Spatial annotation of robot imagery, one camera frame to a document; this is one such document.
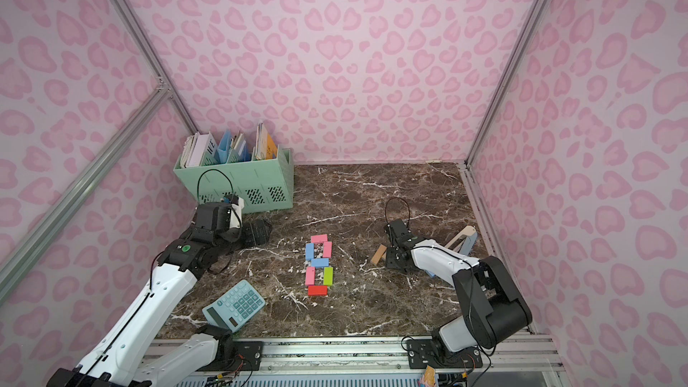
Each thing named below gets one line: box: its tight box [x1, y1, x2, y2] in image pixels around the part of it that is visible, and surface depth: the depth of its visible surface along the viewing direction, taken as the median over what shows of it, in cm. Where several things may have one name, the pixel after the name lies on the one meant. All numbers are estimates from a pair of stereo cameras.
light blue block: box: [310, 258, 330, 268], surface depth 92 cm
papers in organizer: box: [180, 120, 279, 168], surface depth 94 cm
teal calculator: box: [201, 279, 267, 334], surface depth 82 cm
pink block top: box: [310, 233, 329, 243], surface depth 97 cm
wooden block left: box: [370, 243, 387, 266], surface depth 94 cm
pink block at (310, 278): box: [304, 266, 317, 287], surface depth 89 cm
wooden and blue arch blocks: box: [444, 224, 478, 256], surface depth 95 cm
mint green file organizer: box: [173, 147, 294, 215], surface depth 92 cm
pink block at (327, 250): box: [322, 241, 333, 258], surface depth 95 cm
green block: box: [323, 266, 335, 286], surface depth 89 cm
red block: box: [307, 284, 329, 297], surface depth 86 cm
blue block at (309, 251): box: [305, 242, 315, 260], surface depth 95 cm
